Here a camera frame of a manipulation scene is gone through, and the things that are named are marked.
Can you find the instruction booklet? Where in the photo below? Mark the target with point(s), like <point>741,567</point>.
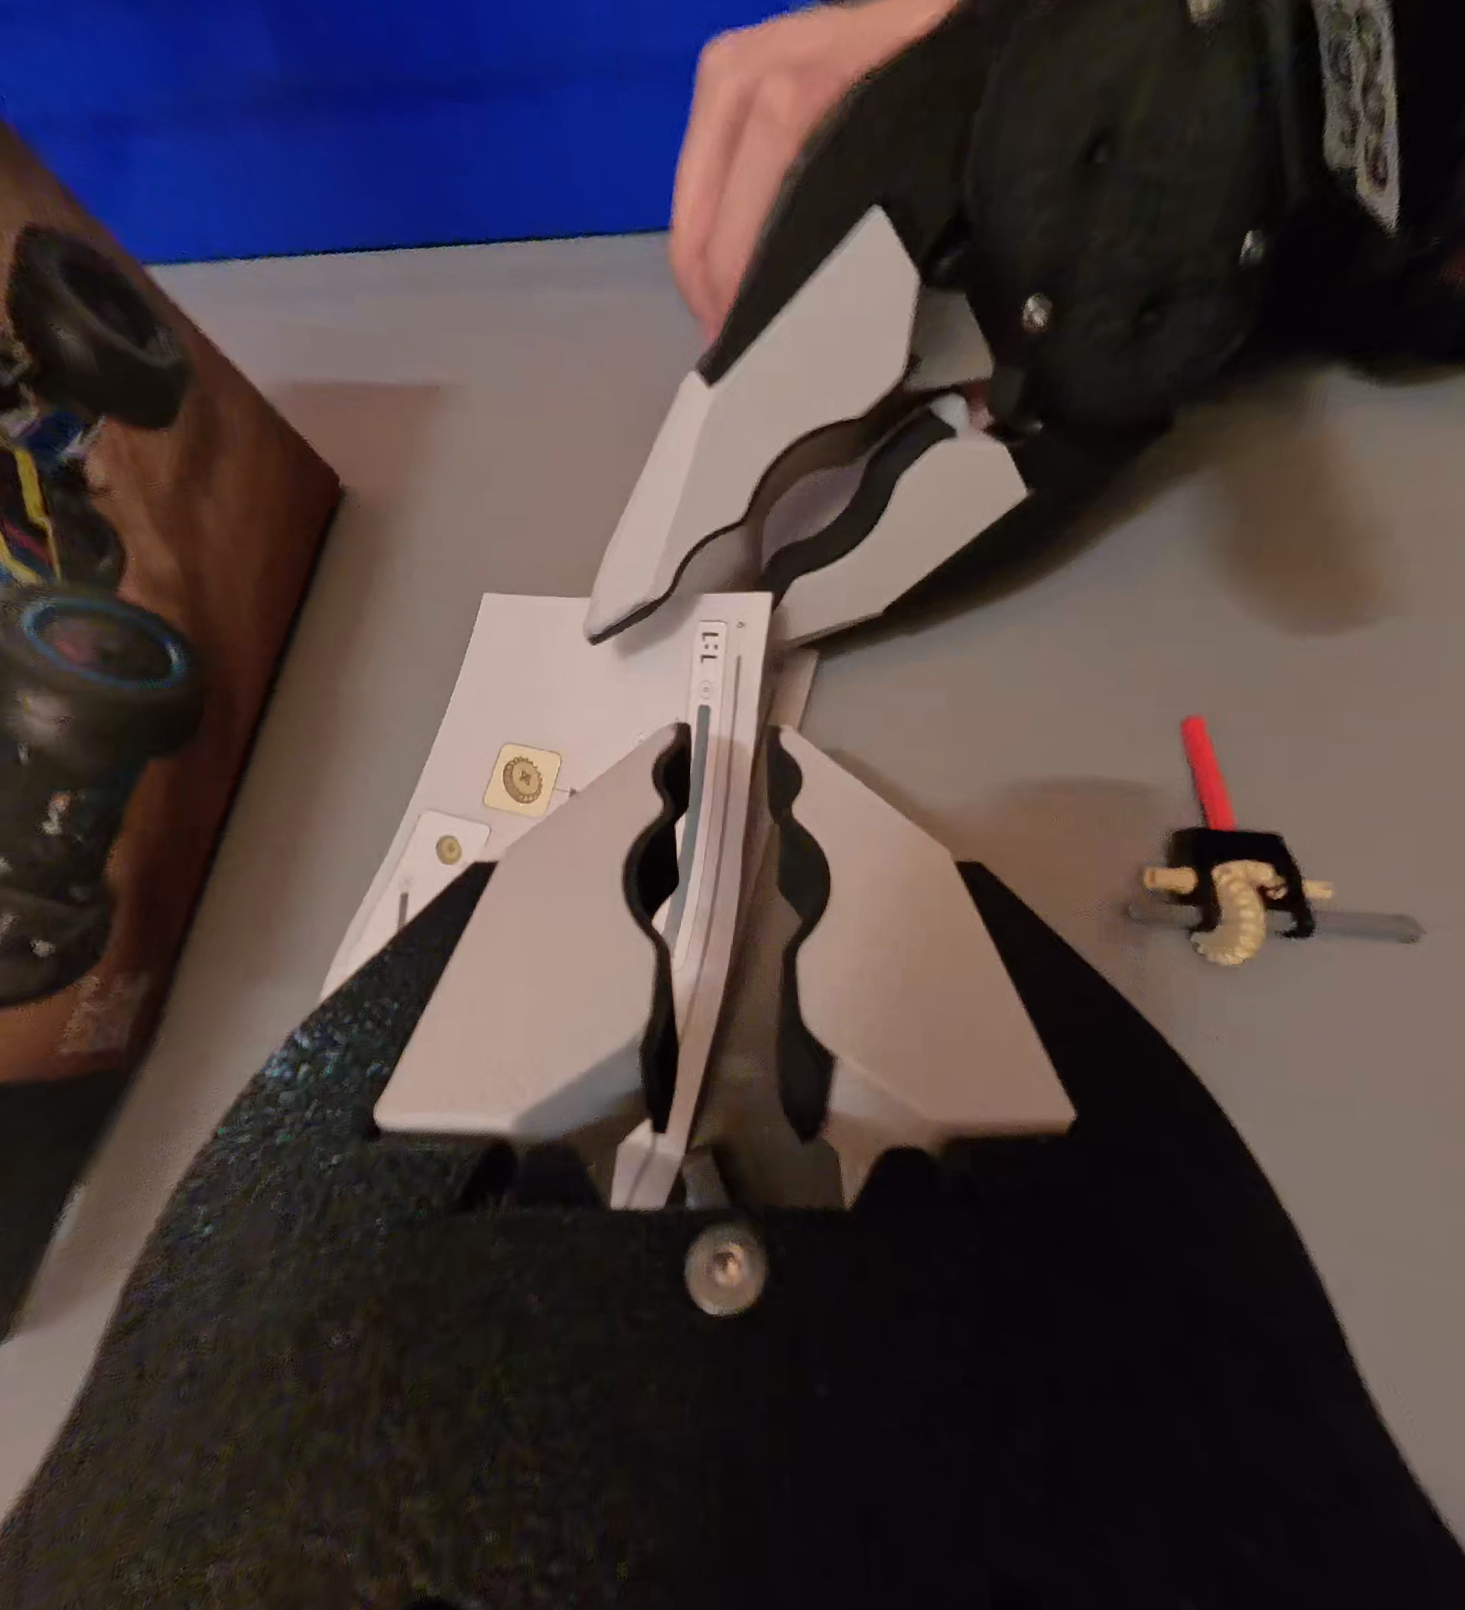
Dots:
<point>556,678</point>

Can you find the black lego gear assembly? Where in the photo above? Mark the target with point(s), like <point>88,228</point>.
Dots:
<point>1222,849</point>

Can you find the grey lego axle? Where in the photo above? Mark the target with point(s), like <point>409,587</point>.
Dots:
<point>1374,928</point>

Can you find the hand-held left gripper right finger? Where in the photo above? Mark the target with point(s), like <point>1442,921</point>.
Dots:
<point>945,994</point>

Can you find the blue plastic bin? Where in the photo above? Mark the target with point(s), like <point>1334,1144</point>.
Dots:
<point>367,125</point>

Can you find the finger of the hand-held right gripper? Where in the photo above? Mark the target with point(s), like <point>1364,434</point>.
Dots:
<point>934,528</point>
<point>782,390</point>

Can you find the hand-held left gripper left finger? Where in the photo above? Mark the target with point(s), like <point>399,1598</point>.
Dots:
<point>530,994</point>

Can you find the person's right hand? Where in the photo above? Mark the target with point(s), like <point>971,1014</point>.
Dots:
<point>758,125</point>

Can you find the lego set cardboard box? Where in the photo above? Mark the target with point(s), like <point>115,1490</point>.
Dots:
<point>115,629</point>

